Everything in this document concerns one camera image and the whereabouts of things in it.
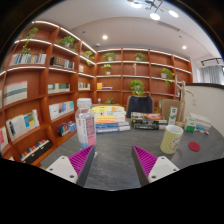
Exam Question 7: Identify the black curtain rail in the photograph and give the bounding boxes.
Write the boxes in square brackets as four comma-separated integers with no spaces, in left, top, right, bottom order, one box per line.
[200,57,224,67]

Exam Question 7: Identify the flat round red coaster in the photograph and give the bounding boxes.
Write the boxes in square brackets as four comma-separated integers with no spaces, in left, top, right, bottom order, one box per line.
[188,141,202,153]

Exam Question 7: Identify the branched ceiling lamp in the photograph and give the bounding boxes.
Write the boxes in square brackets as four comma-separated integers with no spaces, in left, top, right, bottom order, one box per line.
[127,0,180,21]

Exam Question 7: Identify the tan chair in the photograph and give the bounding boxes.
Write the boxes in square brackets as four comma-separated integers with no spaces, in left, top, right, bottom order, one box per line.
[160,98,183,121]

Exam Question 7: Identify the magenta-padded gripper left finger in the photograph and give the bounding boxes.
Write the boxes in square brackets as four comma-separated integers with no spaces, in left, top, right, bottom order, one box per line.
[45,144,97,188]

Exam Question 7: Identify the clear plastic drink bottle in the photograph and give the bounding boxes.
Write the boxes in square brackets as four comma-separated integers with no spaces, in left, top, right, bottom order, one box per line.
[74,97,98,151]

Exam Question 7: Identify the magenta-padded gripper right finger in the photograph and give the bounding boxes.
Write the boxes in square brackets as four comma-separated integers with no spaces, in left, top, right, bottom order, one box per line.
[130,144,181,187]

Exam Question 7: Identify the grey curtain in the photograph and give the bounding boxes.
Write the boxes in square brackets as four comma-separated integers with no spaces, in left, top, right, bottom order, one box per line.
[199,64,224,84]

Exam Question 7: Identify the wooden artist mannequin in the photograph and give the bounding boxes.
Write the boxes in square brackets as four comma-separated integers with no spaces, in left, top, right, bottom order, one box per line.
[173,74,196,128]

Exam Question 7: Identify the small green white box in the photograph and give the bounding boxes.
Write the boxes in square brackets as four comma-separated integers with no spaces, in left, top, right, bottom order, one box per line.
[184,116,198,133]

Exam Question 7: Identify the chair with dark jacket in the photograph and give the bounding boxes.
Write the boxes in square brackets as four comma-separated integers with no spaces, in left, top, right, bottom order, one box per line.
[125,95,155,119]

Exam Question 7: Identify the colourful book stack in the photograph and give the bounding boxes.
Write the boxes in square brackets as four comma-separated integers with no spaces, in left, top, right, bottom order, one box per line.
[91,105,132,134]

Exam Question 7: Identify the wooden shelf unit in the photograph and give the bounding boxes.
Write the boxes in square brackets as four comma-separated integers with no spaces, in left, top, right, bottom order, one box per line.
[0,19,194,168]

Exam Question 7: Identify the small colourful stickers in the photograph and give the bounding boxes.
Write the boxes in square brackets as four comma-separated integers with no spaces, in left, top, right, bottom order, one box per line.
[196,128,211,136]

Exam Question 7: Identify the yellow striped mug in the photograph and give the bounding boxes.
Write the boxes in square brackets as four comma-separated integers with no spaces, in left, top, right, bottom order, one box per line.
[159,124,185,155]

